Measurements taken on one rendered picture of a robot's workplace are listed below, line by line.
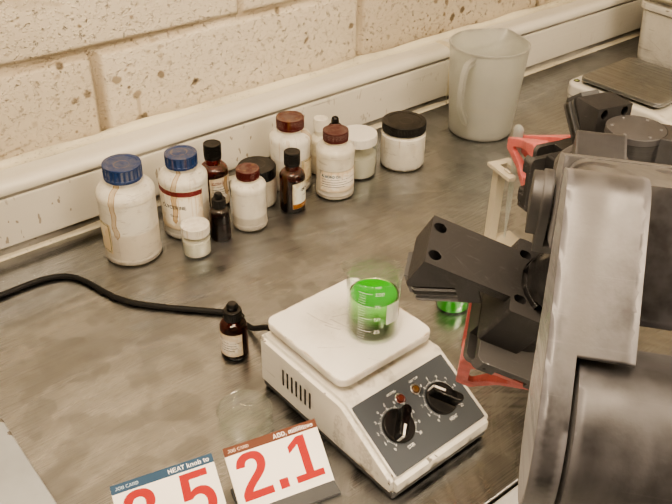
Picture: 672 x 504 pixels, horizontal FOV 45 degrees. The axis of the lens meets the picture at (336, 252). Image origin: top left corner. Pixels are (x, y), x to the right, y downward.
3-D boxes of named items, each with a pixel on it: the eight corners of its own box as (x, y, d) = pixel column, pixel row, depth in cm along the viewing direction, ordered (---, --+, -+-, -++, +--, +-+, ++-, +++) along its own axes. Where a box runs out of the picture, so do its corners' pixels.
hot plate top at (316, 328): (434, 337, 80) (435, 329, 80) (341, 391, 74) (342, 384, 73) (354, 280, 88) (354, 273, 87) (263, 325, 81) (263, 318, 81)
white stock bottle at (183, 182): (178, 212, 114) (170, 137, 107) (219, 220, 112) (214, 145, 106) (155, 235, 109) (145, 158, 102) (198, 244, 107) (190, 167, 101)
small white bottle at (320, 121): (321, 177, 122) (321, 124, 118) (304, 170, 124) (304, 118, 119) (336, 169, 125) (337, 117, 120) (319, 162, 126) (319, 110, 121)
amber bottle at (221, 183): (196, 206, 115) (191, 144, 110) (214, 195, 118) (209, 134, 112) (218, 214, 113) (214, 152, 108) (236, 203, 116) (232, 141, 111)
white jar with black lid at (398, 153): (419, 175, 124) (423, 132, 120) (376, 169, 125) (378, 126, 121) (426, 155, 129) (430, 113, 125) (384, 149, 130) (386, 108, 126)
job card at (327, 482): (341, 494, 74) (342, 463, 72) (247, 529, 71) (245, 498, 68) (313, 447, 78) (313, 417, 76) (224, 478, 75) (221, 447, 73)
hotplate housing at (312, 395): (488, 436, 80) (499, 375, 76) (391, 505, 73) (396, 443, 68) (341, 324, 94) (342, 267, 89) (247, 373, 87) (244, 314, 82)
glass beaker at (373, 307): (404, 320, 81) (410, 253, 77) (392, 355, 77) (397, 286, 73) (346, 309, 83) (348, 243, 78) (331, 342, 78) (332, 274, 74)
